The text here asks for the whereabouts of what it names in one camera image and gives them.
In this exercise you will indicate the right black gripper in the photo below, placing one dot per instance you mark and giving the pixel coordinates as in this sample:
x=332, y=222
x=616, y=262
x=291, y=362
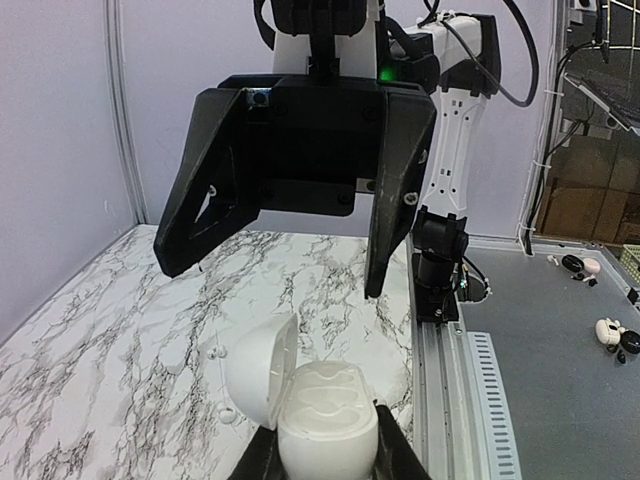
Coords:
x=314, y=139

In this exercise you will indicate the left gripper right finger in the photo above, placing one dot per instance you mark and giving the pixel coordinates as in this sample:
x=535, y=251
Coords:
x=395, y=458

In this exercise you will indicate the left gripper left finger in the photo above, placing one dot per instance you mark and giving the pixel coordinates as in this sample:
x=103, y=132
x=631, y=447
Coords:
x=261, y=458

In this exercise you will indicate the white earbud charging case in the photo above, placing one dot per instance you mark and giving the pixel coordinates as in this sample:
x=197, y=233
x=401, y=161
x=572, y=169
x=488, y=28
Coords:
x=322, y=412

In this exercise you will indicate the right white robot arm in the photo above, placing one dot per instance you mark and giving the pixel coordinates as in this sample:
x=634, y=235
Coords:
x=466, y=46

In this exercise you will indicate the spare white earbud case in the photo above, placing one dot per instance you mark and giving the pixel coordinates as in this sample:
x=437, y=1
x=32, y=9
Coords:
x=608, y=331

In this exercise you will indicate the spare black earbud case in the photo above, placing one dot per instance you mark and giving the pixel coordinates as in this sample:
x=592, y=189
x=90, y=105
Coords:
x=628, y=347

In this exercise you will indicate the white earbud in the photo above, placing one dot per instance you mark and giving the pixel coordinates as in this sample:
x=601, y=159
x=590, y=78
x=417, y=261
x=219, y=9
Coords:
x=217, y=353
x=227, y=415

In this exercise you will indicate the stacked cardboard boxes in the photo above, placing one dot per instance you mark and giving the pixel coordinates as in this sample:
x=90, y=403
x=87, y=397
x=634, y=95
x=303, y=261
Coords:
x=592, y=191

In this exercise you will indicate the aluminium front rail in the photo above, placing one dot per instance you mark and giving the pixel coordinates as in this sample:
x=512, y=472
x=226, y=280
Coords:
x=462, y=427

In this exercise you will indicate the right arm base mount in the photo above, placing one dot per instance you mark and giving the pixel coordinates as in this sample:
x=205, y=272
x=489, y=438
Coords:
x=440, y=267

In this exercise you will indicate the right aluminium corner post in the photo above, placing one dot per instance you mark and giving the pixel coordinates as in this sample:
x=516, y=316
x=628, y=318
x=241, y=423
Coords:
x=114, y=47

